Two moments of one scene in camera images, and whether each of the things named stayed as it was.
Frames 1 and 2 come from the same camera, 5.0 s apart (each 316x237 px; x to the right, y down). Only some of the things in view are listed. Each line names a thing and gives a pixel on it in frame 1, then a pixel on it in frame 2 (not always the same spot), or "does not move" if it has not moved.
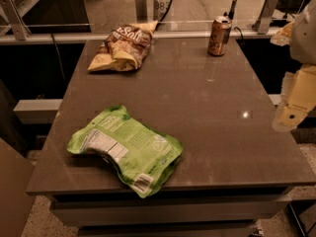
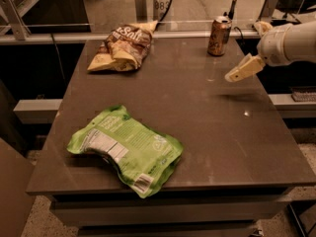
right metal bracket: x=269 y=11 does not move
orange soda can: x=219 y=36 does not move
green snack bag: x=142 y=155 does not move
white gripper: x=304 y=37 to x=274 y=47
